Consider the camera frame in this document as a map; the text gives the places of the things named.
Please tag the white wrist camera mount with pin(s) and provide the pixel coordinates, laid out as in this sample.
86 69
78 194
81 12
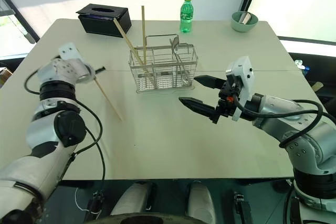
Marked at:
67 51
245 77

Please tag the cardboard box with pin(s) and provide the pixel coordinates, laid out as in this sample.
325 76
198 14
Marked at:
4 77

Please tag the black door frame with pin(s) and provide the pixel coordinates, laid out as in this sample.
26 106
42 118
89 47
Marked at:
18 16

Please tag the green plastic soda bottle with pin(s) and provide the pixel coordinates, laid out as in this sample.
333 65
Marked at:
186 16

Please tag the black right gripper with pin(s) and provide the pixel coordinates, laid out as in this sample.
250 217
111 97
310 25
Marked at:
226 103

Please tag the wooden chopstick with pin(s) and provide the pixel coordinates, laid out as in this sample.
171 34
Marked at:
126 37
143 30
109 100

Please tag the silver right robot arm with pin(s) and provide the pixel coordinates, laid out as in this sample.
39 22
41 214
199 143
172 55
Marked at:
307 153

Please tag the white robot leg cover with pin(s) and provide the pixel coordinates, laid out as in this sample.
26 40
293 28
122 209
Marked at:
200 203
131 200

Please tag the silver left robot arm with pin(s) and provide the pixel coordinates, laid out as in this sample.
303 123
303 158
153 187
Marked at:
44 155

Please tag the pale green bowl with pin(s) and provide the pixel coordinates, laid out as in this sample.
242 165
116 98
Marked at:
244 26

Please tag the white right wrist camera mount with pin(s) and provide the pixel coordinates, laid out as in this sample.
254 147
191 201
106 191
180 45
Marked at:
245 77

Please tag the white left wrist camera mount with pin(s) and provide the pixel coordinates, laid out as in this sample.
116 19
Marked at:
67 51

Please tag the clear plastic bottle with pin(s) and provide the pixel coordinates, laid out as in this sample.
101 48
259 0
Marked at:
302 65

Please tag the metal spoon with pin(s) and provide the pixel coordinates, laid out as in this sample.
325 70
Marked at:
176 42

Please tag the dark rounded robot waist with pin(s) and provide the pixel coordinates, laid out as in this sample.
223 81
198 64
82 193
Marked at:
147 219

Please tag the metal fork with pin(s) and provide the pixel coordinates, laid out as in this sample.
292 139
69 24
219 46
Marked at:
172 43

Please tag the black tissue box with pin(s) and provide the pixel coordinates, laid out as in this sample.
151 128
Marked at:
105 24

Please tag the metal piece in bowl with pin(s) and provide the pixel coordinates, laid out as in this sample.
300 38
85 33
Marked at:
244 17

